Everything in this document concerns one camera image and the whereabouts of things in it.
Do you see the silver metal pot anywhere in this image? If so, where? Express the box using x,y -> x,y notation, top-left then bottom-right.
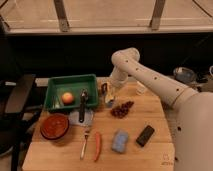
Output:
173,67 -> 196,84

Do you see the grey cloth mat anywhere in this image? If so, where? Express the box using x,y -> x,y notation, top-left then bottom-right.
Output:
68,109 -> 94,127

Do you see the silver fork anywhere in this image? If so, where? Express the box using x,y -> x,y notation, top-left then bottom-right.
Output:
80,128 -> 90,160

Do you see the white paper cup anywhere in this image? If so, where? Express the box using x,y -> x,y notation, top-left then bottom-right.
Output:
136,81 -> 147,95

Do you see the orange peach fruit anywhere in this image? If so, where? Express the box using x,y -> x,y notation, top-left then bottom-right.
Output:
61,92 -> 74,104

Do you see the orange carrot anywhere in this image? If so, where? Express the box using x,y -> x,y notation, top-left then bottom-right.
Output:
94,132 -> 101,162

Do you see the red bowl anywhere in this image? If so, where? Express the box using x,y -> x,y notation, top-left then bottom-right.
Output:
40,113 -> 69,140

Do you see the green plastic bin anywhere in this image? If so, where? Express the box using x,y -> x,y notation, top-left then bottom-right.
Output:
44,74 -> 99,113

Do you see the black office chair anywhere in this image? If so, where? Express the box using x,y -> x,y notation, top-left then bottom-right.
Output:
0,74 -> 42,171

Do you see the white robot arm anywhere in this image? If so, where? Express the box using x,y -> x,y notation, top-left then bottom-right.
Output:
109,48 -> 213,171

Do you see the black rectangular block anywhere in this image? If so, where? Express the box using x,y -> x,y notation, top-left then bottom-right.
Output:
136,125 -> 155,147

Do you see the blue sponge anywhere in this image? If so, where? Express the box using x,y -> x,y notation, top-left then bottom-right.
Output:
111,130 -> 129,153

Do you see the black ice cream scoop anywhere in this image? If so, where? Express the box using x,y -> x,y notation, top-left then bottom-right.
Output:
79,89 -> 88,123

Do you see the bunch of dark grapes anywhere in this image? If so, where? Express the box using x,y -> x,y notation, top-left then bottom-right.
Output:
110,101 -> 134,118

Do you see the dark metal can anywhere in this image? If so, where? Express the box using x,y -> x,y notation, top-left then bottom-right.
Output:
101,83 -> 108,95

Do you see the yellow banana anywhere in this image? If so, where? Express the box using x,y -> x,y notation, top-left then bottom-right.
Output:
105,93 -> 115,99

